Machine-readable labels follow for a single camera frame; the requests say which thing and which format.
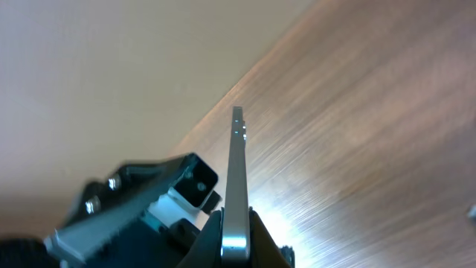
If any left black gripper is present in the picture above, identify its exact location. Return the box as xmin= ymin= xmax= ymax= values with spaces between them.
xmin=1 ymin=153 xmax=222 ymax=268

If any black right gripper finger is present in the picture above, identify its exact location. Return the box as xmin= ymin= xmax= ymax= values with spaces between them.
xmin=249 ymin=208 xmax=292 ymax=268

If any blue Galaxy smartphone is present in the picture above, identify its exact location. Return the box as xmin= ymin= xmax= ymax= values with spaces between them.
xmin=222 ymin=106 xmax=251 ymax=267

